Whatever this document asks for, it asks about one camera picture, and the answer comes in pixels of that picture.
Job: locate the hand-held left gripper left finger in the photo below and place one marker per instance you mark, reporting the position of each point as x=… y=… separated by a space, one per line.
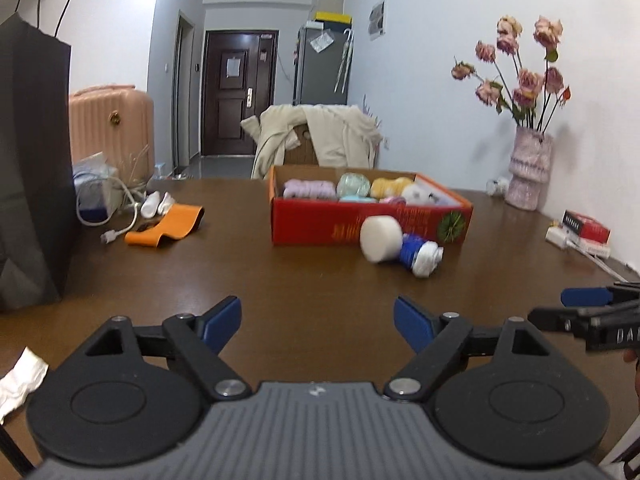
x=220 y=322

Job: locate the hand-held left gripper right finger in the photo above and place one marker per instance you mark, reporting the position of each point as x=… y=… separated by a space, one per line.
x=414 y=322

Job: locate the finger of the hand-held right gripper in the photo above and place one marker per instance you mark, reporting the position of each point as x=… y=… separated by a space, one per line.
x=557 y=319
x=584 y=297

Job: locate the blue and white cloth roll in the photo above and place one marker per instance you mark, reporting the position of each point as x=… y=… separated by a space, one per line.
x=422 y=256

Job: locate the white foam roll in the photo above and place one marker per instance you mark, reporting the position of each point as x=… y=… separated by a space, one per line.
x=381 y=239

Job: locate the mauve satin cloth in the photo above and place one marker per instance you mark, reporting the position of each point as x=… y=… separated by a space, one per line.
x=392 y=200

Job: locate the light blue plush toy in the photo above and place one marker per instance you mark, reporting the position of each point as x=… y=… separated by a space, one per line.
x=357 y=199

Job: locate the red cardboard box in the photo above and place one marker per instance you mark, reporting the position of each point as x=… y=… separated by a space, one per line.
x=320 y=222

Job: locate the clear bubble wrap pouch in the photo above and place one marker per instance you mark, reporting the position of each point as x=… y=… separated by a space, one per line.
x=353 y=185

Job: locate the person's right hand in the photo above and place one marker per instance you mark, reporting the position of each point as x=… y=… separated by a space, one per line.
x=631 y=356

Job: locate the white power adapter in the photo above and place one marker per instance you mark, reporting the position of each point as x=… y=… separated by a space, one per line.
x=556 y=236

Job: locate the red and black box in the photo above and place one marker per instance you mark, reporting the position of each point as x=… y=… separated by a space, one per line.
x=587 y=225

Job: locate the white plush toy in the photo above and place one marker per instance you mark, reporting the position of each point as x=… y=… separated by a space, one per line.
x=425 y=195

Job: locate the yellow plush toy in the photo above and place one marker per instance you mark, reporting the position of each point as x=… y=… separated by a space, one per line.
x=390 y=187

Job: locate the pink speckled vase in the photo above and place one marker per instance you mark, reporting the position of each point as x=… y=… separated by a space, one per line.
x=530 y=170

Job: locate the small white figurine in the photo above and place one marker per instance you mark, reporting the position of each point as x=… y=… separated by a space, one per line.
x=497 y=187

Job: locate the wooden chair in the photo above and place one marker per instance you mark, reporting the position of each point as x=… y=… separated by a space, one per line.
x=302 y=147

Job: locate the beige jacket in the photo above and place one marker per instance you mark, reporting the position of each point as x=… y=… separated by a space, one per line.
x=340 y=135

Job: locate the crumpled white paper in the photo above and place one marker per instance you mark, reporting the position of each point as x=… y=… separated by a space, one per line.
x=22 y=385

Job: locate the dried lavender sprigs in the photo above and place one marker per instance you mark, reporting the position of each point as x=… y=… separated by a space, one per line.
x=372 y=112

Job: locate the dark brown entrance door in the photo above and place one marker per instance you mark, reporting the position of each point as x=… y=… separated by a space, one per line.
x=237 y=105

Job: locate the pink suitcase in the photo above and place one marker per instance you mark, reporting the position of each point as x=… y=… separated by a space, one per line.
x=110 y=130

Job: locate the dried pink roses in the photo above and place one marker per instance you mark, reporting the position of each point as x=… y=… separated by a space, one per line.
x=527 y=82

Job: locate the grey interior door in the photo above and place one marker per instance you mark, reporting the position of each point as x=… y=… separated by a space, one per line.
x=182 y=95

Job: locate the black paper bag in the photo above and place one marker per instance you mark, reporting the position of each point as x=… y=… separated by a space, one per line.
x=30 y=160

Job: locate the grey refrigerator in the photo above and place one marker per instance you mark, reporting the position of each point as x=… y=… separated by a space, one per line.
x=320 y=75

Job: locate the hanging umbrella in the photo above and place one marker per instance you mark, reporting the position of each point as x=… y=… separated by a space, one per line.
x=345 y=60

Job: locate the small plastic bag on refrigerator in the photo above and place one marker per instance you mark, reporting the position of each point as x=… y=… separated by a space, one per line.
x=321 y=42

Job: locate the yellow box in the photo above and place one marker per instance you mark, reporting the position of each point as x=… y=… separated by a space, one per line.
x=334 y=17

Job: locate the wall poster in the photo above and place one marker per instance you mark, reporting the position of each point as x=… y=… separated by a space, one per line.
x=377 y=20

